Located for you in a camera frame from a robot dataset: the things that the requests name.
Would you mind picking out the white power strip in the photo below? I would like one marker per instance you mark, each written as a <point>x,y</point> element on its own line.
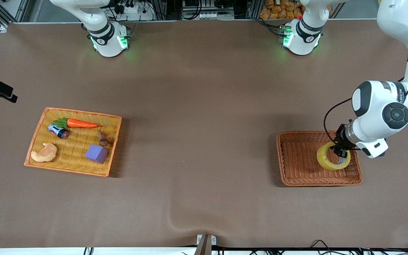
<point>133,9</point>

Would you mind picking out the purple foam cube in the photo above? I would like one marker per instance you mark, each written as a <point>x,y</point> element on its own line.
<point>96,153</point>

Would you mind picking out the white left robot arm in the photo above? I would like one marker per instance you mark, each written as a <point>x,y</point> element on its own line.
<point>381,109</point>

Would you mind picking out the metal table clamp bracket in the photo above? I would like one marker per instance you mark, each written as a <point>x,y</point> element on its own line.
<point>206,243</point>

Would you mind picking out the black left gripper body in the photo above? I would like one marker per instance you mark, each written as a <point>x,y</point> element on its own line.
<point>341,140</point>

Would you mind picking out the yellow wicker basket orange rim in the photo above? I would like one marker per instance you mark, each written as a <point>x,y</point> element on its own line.
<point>79,161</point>

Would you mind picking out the brown wicker basket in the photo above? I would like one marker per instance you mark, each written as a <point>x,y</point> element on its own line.
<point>303,159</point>

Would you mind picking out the yellow clear tape roll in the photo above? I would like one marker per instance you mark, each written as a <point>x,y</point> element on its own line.
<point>326,159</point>

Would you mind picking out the white connector block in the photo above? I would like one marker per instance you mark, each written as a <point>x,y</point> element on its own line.
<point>204,15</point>

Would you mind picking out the toy croissant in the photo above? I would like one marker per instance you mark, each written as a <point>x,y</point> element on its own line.
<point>44,153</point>

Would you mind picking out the brown toy root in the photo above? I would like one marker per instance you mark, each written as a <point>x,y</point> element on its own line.
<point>102,138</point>

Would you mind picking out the orange toy carrot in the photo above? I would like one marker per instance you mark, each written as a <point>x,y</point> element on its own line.
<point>81,123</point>

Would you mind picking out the bag of orange snacks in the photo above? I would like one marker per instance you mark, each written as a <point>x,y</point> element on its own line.
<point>281,10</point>

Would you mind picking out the small can blue white label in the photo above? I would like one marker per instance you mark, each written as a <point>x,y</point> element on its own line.
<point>57,130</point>

